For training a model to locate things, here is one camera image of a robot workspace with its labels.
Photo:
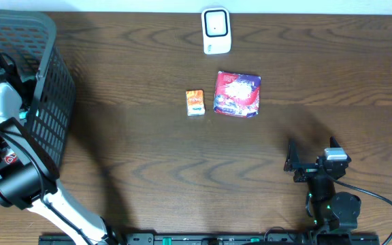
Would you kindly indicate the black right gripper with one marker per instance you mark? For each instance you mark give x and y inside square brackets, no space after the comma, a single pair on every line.
[306,171]

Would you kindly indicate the grey plastic mesh basket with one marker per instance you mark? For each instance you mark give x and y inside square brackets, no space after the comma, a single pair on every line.
[29,38]

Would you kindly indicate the orange brown snack bag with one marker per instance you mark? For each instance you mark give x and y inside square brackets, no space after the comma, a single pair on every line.
[9,157]

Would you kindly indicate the small orange box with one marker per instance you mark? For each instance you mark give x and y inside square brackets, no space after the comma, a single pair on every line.
[195,103]

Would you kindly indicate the green white snack packet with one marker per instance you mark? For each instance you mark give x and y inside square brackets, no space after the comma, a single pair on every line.
[23,115]

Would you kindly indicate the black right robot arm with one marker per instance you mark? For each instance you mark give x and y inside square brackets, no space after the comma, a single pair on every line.
[335,214]

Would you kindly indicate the red purple snack pack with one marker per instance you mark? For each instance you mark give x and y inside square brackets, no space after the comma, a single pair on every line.
[237,94]

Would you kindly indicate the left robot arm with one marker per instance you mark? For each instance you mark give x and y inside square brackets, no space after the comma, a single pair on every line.
[29,178]

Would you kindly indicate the white barcode scanner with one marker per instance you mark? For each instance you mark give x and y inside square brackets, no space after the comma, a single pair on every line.
[216,31]

